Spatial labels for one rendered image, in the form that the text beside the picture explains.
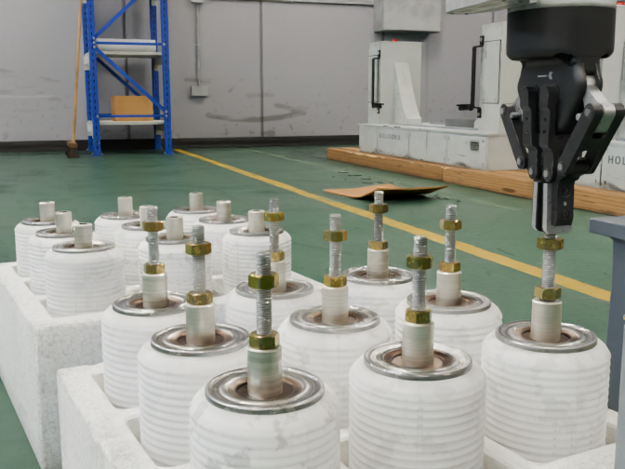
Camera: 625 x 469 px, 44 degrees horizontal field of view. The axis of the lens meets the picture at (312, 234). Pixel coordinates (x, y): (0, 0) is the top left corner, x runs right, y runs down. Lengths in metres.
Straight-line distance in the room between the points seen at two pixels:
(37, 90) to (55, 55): 0.33
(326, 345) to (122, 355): 0.18
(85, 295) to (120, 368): 0.29
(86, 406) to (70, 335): 0.27
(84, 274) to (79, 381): 0.24
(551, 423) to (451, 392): 0.11
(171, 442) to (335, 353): 0.14
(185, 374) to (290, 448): 0.13
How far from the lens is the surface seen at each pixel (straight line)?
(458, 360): 0.56
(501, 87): 3.98
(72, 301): 0.98
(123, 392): 0.70
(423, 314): 0.54
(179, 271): 1.00
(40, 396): 0.96
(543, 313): 0.62
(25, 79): 6.92
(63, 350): 0.95
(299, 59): 7.32
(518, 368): 0.60
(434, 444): 0.53
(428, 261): 0.53
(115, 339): 0.69
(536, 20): 0.58
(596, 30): 0.58
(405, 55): 5.29
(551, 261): 0.61
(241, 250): 1.05
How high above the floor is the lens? 0.43
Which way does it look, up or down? 10 degrees down
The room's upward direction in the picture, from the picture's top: straight up
